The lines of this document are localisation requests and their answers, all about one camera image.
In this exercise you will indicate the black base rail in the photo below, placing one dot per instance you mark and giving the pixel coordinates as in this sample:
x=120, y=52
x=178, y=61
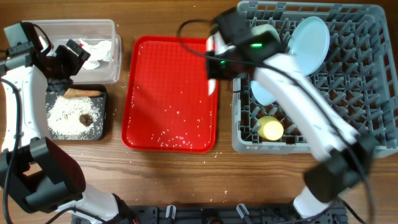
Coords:
x=266, y=214

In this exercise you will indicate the clear plastic bin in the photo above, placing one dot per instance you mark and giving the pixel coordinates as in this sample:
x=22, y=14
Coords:
x=91, y=31

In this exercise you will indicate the red plastic tray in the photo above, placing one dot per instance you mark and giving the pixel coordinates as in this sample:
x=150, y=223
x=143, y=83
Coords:
x=168, y=107

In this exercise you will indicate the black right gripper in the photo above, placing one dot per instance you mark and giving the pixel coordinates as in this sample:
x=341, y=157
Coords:
x=212, y=73

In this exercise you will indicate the white rice pile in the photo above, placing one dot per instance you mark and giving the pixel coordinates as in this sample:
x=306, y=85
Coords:
x=73, y=116

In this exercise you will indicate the light blue bowl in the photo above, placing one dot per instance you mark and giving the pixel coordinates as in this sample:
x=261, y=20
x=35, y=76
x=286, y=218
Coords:
x=262, y=96

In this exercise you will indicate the light blue plate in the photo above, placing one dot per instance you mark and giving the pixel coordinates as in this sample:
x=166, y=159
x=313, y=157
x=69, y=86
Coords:
x=309, y=44

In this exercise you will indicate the white plastic spoon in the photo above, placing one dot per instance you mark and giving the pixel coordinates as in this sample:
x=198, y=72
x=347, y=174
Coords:
x=211, y=86

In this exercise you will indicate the black tray bin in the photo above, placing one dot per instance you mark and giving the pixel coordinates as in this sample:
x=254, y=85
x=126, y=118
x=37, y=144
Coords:
x=99, y=124

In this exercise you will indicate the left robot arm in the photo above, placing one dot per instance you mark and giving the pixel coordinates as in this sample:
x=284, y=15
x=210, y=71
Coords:
x=37, y=174

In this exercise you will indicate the yellow cup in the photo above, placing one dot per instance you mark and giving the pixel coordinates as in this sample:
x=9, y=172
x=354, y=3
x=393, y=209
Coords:
x=270, y=128

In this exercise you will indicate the brown food scrap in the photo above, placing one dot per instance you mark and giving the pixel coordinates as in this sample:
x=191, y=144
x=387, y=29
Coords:
x=86, y=120

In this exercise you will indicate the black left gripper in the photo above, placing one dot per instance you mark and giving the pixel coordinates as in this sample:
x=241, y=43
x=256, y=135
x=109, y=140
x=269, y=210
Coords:
x=75, y=62

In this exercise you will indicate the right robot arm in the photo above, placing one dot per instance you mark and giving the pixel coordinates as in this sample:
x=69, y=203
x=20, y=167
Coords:
x=344, y=155

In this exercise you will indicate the brown carrot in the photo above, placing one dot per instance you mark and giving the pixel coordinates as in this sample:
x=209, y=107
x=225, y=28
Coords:
x=76, y=93

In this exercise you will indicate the white napkin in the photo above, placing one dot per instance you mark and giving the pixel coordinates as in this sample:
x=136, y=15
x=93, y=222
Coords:
x=100, y=54

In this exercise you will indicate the grey dishwasher rack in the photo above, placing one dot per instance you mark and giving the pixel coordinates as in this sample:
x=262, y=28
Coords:
x=358, y=76

